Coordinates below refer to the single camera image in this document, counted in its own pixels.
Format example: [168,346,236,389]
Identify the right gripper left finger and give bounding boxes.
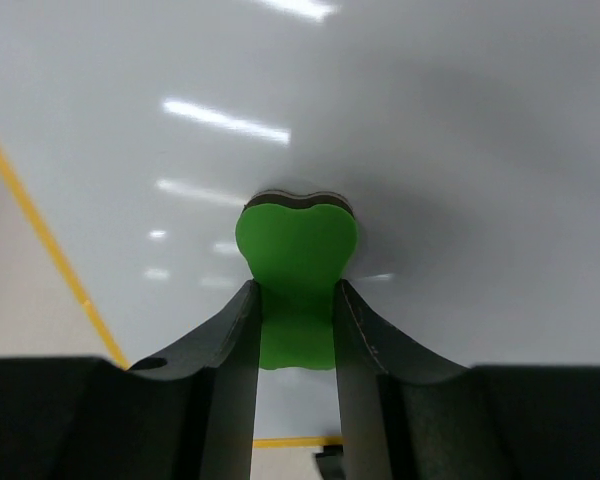
[0,281,259,479]

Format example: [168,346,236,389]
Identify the right black stand foot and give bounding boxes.
[313,439,346,480]

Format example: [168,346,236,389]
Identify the green whiteboard eraser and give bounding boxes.
[235,190,358,370]

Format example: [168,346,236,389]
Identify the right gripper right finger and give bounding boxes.
[333,281,600,479]

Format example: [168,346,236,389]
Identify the gold framed whiteboard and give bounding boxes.
[0,0,600,450]

